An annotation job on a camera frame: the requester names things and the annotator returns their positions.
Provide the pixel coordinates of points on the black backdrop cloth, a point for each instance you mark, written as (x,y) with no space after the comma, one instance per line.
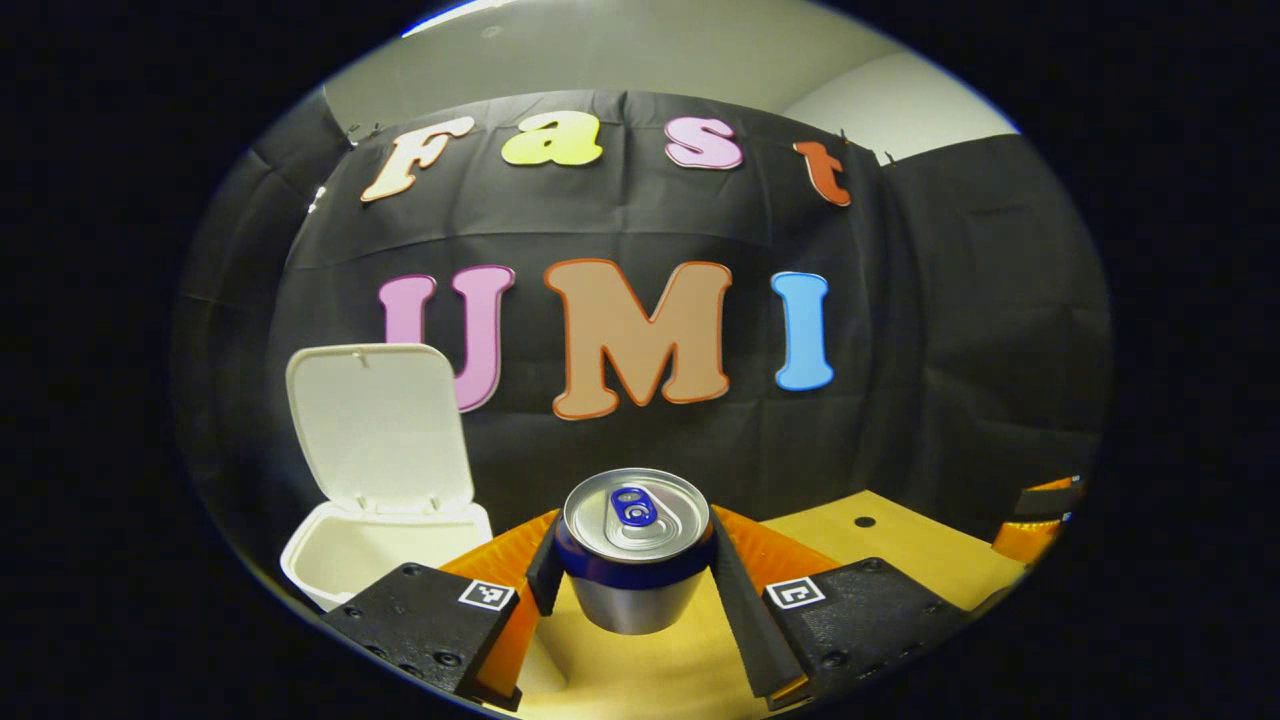
(950,350)

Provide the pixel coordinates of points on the blue silver pop can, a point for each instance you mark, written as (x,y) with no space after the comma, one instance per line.
(635,580)

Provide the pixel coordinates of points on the wooden desktop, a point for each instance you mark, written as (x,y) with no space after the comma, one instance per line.
(900,550)

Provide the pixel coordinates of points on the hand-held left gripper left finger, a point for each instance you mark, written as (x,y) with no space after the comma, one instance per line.
(542,585)

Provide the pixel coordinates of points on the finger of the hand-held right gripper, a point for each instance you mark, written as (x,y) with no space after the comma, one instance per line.
(1025,540)
(1050,500)

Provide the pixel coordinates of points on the white desktop garbage bin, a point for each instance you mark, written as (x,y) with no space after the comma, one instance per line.
(380,430)

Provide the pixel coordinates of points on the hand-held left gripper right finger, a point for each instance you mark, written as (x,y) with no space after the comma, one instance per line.
(740,630)

